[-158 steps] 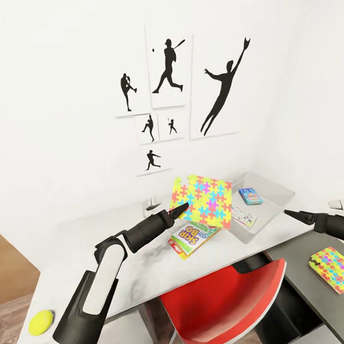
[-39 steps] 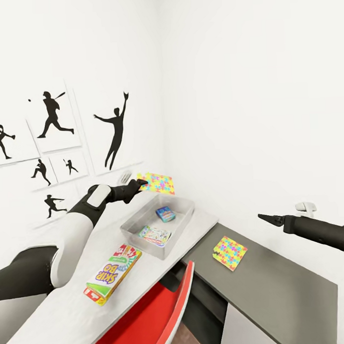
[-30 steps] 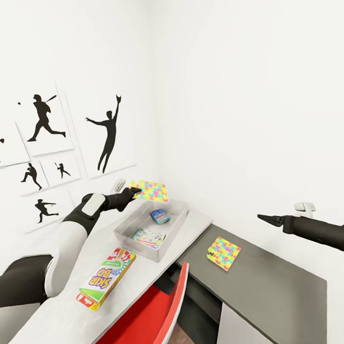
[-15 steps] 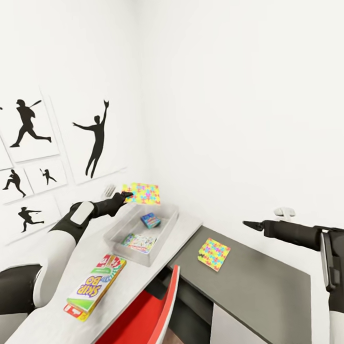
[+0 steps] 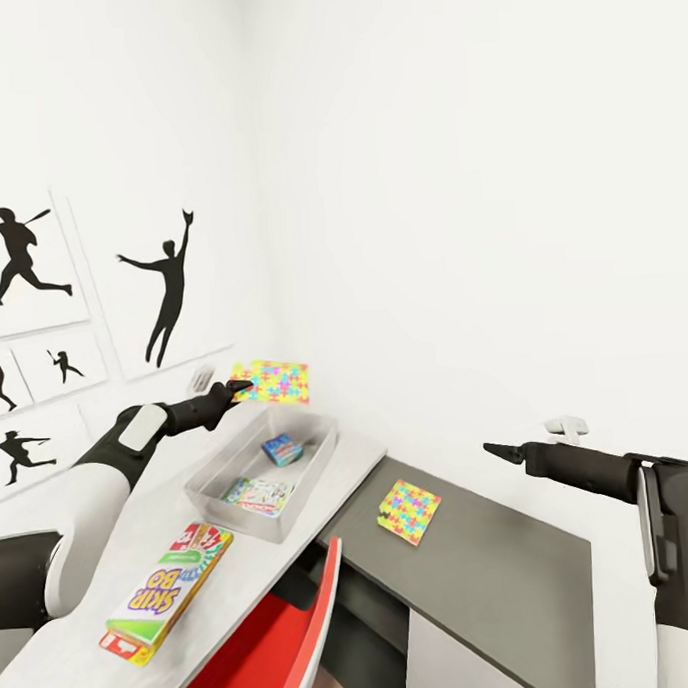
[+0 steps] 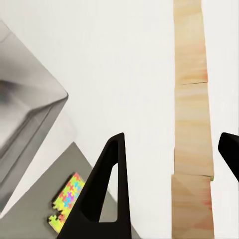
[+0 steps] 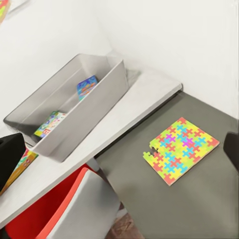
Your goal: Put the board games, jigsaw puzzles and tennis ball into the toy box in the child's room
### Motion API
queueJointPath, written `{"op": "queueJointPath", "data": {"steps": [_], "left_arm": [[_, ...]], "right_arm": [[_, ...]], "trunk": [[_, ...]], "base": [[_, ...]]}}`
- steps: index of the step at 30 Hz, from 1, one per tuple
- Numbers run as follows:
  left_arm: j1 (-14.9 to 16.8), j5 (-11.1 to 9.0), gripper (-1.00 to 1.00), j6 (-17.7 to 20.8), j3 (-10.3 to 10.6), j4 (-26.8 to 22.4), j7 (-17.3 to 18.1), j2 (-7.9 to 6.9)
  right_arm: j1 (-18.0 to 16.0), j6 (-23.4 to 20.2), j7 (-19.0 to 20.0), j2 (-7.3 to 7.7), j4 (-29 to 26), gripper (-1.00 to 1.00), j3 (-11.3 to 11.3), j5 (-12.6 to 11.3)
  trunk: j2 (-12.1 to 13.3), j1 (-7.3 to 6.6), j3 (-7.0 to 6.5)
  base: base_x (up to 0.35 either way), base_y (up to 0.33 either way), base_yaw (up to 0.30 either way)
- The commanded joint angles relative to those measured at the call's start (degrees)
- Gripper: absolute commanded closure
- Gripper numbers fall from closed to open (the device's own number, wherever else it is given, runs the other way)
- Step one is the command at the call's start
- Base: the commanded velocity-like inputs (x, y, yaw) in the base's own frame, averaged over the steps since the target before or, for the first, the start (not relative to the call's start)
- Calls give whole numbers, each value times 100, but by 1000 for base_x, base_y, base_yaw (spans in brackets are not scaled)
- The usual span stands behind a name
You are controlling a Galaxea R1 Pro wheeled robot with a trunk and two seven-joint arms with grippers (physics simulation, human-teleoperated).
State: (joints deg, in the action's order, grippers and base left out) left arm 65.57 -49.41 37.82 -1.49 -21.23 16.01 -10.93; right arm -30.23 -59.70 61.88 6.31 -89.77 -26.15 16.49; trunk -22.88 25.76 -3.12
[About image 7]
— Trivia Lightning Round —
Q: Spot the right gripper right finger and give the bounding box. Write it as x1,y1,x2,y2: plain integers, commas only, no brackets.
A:
223,132,239,172

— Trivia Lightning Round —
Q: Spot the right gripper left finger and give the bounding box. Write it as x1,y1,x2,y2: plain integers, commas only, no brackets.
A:
0,132,27,192

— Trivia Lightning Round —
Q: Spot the jigsaw puzzle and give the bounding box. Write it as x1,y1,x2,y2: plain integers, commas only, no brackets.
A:
0,0,12,24
143,118,220,186

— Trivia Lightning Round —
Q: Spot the board game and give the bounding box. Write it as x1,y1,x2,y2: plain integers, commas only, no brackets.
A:
0,148,38,195
77,75,98,100
35,111,65,139

